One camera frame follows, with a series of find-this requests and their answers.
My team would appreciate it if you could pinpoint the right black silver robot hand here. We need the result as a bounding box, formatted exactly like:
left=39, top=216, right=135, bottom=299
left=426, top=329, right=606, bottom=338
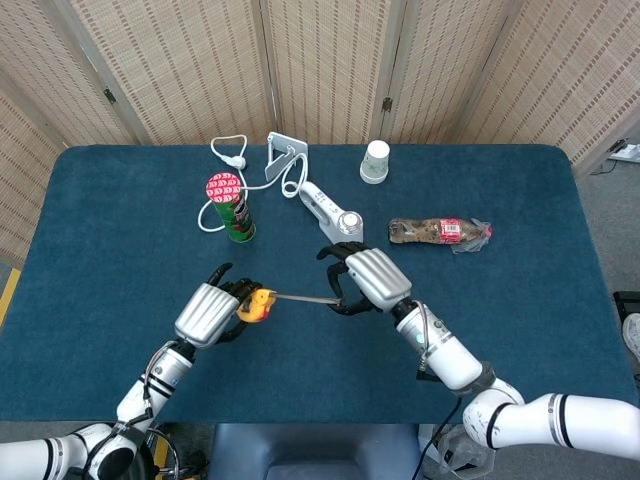
left=316, top=241, right=414, bottom=318

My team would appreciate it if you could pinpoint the yellow tape measure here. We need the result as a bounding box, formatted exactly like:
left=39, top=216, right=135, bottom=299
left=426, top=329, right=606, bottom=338
left=235, top=287, right=345, bottom=323

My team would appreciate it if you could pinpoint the white power cable with plug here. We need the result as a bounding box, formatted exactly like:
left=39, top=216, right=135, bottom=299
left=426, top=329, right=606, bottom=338
left=197, top=134, right=308, bottom=234

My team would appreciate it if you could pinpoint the black box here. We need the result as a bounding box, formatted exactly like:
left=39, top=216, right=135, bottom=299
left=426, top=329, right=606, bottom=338
left=613, top=290, right=640, bottom=321

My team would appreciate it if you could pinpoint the blue chair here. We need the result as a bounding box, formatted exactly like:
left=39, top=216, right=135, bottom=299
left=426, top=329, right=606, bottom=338
left=209, top=423, right=422, bottom=480

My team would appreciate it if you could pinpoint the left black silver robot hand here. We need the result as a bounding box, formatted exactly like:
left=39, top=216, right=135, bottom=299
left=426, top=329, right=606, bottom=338
left=173, top=262, right=265, bottom=350

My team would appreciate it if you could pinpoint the blue table cloth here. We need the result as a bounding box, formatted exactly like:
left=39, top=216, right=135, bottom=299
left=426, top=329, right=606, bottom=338
left=0, top=143, right=640, bottom=425

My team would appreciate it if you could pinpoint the green Pringles can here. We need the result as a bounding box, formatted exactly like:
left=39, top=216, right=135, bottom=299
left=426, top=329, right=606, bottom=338
left=205, top=172, right=257, bottom=245

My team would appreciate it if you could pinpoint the floral white paper cup stack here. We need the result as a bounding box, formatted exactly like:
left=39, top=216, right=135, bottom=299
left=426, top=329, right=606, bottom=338
left=359, top=140, right=391, bottom=186

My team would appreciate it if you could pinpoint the clear plastic bag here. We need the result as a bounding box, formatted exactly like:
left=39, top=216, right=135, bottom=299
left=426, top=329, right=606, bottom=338
left=437, top=424, right=494, bottom=477

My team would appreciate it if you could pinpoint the white handheld garment steamer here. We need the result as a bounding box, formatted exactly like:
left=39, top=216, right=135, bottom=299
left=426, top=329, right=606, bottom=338
left=298, top=180, right=365, bottom=243

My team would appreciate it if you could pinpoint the white power strip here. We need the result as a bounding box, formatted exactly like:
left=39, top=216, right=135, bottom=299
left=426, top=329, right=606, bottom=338
left=607, top=142, right=640, bottom=164

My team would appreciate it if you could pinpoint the clear plastic wrap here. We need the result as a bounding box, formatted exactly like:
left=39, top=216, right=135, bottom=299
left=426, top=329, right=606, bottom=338
left=452, top=219, right=494, bottom=255

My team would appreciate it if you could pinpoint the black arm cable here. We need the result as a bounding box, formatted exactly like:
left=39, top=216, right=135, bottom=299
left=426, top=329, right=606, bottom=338
left=417, top=394, right=464, bottom=480

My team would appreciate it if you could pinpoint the woven bamboo folding screen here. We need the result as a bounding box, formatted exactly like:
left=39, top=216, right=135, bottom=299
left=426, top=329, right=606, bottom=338
left=0, top=0, right=640, bottom=271

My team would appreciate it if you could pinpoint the crushed brown cola bottle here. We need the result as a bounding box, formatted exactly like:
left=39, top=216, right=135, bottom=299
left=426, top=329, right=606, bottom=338
left=387, top=216, right=494, bottom=247

